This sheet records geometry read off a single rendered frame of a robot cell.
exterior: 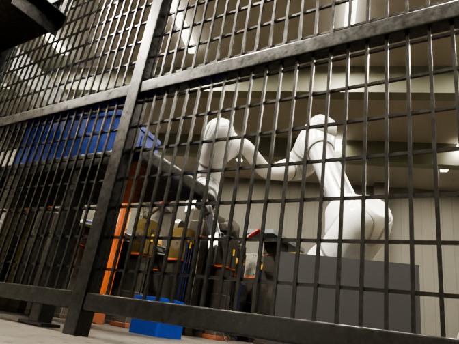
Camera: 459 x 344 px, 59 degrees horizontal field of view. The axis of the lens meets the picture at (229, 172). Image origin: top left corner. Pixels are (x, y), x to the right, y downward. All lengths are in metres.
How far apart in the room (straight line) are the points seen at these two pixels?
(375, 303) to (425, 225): 9.19
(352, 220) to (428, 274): 8.88
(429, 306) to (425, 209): 2.15
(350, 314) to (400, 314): 0.13
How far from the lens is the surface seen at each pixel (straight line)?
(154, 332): 1.05
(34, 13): 1.17
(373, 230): 1.25
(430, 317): 9.99
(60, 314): 1.39
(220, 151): 1.37
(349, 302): 1.18
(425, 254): 10.18
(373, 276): 1.19
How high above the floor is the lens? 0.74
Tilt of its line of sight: 21 degrees up
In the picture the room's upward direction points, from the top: 9 degrees clockwise
